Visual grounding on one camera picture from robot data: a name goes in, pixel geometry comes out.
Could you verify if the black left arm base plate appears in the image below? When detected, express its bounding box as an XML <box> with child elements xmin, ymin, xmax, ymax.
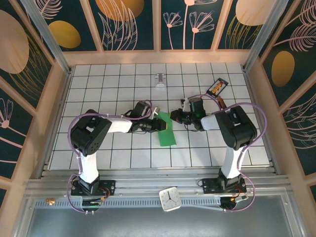
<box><xmin>71</xmin><ymin>179</ymin><xmax>117</xmax><ymax>196</ymax></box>

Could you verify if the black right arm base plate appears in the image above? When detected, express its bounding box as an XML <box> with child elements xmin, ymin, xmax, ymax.
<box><xmin>201</xmin><ymin>178</ymin><xmax>247</xmax><ymax>195</ymax></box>

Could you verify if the white metal bracket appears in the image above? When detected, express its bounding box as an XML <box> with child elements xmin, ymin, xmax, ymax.
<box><xmin>155</xmin><ymin>73</ymin><xmax>167</xmax><ymax>90</ymax></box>

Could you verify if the aluminium frame rail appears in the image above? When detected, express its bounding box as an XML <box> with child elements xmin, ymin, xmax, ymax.
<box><xmin>24</xmin><ymin>167</ymin><xmax>292</xmax><ymax>198</ymax></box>

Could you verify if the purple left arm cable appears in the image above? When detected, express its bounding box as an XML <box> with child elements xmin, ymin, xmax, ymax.
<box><xmin>67</xmin><ymin>100</ymin><xmax>153</xmax><ymax>214</ymax></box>

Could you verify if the white square alarm clock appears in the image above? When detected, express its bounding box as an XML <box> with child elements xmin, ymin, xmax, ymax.
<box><xmin>158</xmin><ymin>187</ymin><xmax>182</xmax><ymax>212</ymax></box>

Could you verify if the green paper sheet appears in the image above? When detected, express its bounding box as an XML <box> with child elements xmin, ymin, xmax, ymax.
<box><xmin>156</xmin><ymin>111</ymin><xmax>177</xmax><ymax>147</ymax></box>

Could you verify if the grey slotted cable duct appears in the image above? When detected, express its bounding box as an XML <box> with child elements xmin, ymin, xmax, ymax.
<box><xmin>33</xmin><ymin>199</ymin><xmax>223</xmax><ymax>208</ymax></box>

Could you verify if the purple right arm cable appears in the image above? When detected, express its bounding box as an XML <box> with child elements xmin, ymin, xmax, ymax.
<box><xmin>189</xmin><ymin>94</ymin><xmax>269</xmax><ymax>213</ymax></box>

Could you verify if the aluminium corner post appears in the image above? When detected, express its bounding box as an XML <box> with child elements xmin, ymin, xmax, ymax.
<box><xmin>21</xmin><ymin>0</ymin><xmax>74</xmax><ymax>76</ymax></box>
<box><xmin>242</xmin><ymin>0</ymin><xmax>290</xmax><ymax>73</ymax></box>

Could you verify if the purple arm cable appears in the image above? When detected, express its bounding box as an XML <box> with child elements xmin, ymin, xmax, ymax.
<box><xmin>67</xmin><ymin>100</ymin><xmax>153</xmax><ymax>214</ymax></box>
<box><xmin>189</xmin><ymin>94</ymin><xmax>269</xmax><ymax>213</ymax></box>

